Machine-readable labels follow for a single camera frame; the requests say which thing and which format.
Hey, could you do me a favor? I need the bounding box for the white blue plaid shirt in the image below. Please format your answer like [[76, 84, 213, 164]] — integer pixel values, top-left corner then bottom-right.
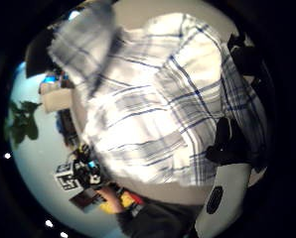
[[48, 2, 269, 187]]

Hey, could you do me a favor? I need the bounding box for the the person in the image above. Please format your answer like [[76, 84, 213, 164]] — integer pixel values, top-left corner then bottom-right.
[[115, 197, 204, 238]]

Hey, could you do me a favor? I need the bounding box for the white marker cube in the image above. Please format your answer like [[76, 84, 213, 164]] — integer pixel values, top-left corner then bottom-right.
[[54, 162, 85, 192]]

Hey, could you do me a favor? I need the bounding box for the beige box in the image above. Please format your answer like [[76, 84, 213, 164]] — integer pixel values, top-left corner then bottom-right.
[[39, 81, 74, 114]]

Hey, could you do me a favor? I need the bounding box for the green potted plant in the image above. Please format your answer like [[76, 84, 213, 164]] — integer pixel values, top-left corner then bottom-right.
[[3, 99, 43, 149]]

